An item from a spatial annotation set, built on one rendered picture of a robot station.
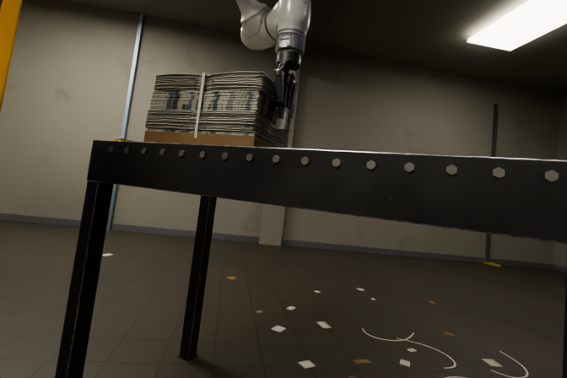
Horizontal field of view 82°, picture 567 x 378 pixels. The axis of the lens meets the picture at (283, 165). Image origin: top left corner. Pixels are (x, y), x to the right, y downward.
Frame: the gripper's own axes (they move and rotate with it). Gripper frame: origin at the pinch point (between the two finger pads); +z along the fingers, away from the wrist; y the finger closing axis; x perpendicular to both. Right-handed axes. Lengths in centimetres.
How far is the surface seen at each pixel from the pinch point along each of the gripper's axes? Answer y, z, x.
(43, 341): 0, 93, -97
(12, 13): -15, -75, -215
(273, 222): -316, 62, -159
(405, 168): 26.4, 15.7, 38.8
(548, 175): 26, 16, 59
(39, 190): -152, 52, -412
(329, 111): -362, -106, -112
